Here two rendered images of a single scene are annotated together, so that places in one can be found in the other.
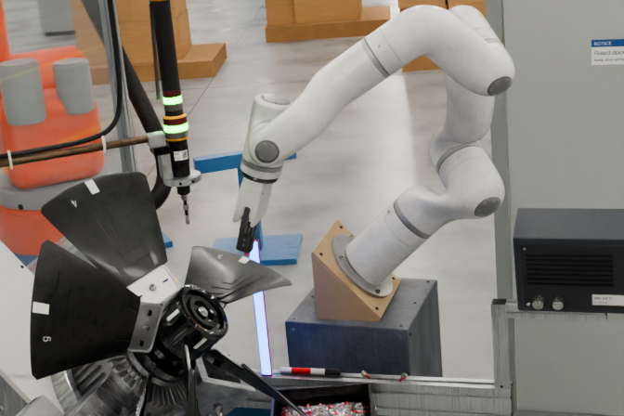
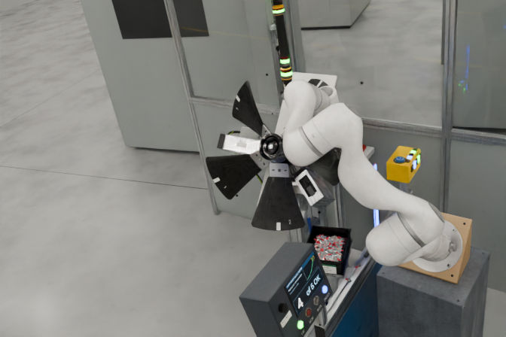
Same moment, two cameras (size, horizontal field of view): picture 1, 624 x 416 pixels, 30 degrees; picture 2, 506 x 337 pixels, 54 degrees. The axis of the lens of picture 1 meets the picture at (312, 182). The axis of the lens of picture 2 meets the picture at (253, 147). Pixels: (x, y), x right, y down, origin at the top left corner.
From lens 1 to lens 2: 3.03 m
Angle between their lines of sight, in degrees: 100
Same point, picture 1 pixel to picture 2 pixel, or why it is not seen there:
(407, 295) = (434, 284)
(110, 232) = not seen: hidden behind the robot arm
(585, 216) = (281, 271)
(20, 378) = (279, 125)
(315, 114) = not seen: hidden behind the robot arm
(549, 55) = not seen: outside the picture
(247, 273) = (330, 164)
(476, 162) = (384, 226)
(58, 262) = (246, 89)
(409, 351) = (379, 288)
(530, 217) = (298, 247)
